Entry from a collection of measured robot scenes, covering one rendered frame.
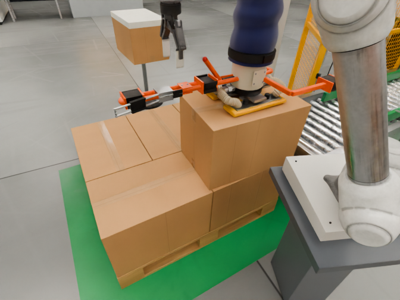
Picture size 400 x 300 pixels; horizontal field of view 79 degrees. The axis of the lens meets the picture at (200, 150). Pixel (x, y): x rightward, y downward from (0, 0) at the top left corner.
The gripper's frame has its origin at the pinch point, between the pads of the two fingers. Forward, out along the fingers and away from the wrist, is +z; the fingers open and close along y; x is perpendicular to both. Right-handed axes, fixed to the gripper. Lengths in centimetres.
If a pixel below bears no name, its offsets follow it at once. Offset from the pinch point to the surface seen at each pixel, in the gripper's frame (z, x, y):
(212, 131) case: 28.3, -10.5, -17.4
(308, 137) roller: 68, -100, -7
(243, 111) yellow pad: 25.0, -30.1, -12.9
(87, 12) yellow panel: 111, -53, 735
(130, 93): 11.3, 19.2, 0.9
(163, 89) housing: 12.2, 4.8, -0.2
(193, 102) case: 27.6, -14.5, 9.7
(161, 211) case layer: 68, 18, -19
